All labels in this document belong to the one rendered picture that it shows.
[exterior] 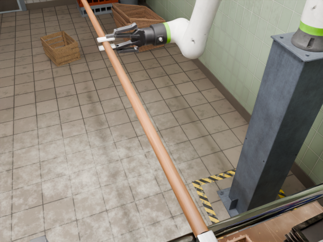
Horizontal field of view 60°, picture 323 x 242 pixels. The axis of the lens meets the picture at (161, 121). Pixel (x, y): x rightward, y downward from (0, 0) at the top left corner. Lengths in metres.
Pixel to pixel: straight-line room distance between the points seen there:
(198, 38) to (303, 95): 0.50
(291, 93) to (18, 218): 1.81
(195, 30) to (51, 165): 1.62
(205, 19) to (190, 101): 1.72
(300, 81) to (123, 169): 1.45
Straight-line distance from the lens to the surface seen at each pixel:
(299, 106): 1.34
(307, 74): 1.24
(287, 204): 0.70
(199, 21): 1.16
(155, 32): 1.26
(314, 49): 1.24
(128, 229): 1.94
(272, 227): 1.37
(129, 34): 1.26
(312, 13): 1.20
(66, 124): 2.67
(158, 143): 0.72
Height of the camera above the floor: 1.72
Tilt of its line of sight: 42 degrees down
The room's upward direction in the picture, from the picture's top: straight up
